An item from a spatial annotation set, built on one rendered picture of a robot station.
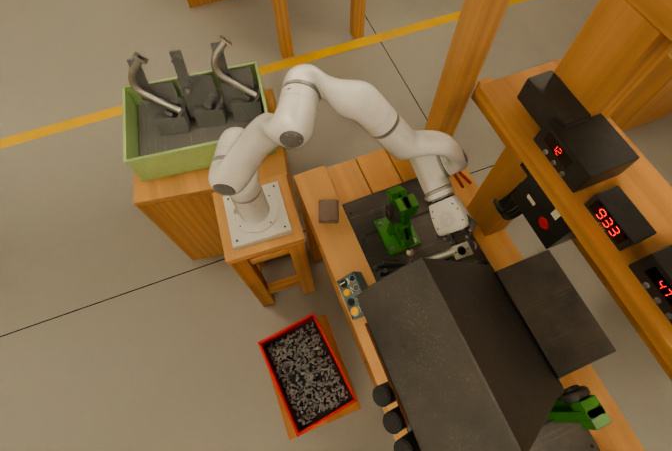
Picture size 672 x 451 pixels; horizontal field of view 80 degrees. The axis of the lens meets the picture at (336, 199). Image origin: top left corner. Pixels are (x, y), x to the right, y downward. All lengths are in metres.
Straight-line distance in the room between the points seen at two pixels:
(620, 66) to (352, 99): 0.54
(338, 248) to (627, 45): 1.06
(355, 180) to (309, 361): 0.73
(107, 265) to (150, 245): 0.27
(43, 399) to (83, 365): 0.23
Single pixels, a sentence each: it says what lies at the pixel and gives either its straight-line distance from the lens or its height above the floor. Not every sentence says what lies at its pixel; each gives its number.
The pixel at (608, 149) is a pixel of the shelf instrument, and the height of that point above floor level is 1.62.
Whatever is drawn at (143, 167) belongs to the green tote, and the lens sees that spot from 1.90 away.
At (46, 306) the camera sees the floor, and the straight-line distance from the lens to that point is 2.95.
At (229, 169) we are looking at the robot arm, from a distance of 1.24.
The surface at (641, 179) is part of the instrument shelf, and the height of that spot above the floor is 1.54.
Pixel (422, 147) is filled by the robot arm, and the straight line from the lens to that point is 1.11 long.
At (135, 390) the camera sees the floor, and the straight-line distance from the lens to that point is 2.59.
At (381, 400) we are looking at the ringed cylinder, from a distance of 0.86.
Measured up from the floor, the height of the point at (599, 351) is 1.24.
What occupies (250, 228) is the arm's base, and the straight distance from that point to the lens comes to 1.62.
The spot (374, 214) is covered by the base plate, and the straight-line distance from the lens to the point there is 1.61.
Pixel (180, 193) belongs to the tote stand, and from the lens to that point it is 1.90.
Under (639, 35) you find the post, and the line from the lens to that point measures 0.97.
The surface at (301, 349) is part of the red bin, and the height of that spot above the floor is 0.88.
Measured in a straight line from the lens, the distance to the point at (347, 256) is 1.54.
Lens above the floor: 2.35
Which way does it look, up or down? 63 degrees down
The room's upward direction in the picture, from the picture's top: 1 degrees counter-clockwise
